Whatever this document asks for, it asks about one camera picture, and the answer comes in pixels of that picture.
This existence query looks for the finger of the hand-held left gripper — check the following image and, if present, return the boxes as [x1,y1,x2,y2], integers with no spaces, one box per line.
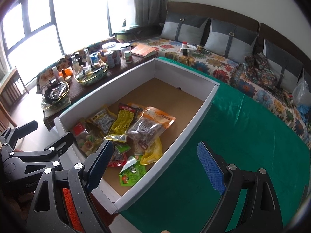
[0,120,39,147]
[10,131,75,169]

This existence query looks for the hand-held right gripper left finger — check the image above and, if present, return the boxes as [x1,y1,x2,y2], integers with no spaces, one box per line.
[25,139,114,233]

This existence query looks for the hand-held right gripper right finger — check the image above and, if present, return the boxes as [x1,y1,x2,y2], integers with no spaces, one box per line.
[197,141,283,233]

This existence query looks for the clear mixed snack packet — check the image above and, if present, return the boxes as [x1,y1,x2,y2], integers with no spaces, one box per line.
[72,120,103,157]

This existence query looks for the white cardboard box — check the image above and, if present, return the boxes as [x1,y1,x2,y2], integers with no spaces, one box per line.
[54,58,220,214]

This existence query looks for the dark red snack packet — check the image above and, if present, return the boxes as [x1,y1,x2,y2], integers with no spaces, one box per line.
[119,103,136,114]

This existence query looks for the orange-brown snack packet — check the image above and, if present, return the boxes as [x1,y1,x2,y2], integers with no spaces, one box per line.
[126,106,176,151]

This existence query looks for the wooden chair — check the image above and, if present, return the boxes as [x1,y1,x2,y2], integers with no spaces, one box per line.
[0,67,30,132]

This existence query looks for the green velvet cloth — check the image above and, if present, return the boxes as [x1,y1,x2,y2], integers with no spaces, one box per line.
[119,57,311,233]

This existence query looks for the glass dish of dark tools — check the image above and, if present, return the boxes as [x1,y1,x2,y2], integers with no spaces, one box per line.
[42,81,71,110]

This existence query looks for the basket with toiletries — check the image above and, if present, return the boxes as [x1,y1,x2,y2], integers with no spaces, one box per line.
[73,63,109,87]

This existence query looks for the dark brown side table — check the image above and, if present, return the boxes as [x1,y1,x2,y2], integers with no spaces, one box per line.
[43,53,157,128]

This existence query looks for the dark patterned blanket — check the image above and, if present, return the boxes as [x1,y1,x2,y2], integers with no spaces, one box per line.
[243,52,292,96]

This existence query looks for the round white-lidded container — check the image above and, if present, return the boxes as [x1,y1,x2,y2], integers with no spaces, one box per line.
[101,42,117,52]

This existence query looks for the blue cloth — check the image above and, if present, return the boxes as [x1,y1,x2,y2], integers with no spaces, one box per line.
[298,104,311,120]

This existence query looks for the clear jar white lid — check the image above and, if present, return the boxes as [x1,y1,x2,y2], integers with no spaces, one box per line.
[120,43,132,60]

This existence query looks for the white power strip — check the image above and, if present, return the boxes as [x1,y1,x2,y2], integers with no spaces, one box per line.
[180,46,195,56]

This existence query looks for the clear plastic bag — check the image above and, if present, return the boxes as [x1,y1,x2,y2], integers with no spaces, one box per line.
[292,77,311,108]

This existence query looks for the orange book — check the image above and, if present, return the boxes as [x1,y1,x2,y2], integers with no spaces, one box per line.
[131,44,156,59]

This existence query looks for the window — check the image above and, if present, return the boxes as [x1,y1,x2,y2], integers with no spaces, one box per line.
[0,0,136,83]

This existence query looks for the green cushion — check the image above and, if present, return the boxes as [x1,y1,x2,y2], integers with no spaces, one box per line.
[114,26,144,40]

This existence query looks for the brown headboard panel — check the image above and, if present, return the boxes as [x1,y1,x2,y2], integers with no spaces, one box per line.
[167,1,259,34]
[258,23,311,66]

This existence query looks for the grey curtain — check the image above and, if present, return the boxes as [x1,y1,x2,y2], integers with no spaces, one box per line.
[134,0,169,28]

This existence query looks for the tangled cables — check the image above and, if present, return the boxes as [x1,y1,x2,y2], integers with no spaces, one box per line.
[192,43,212,54]

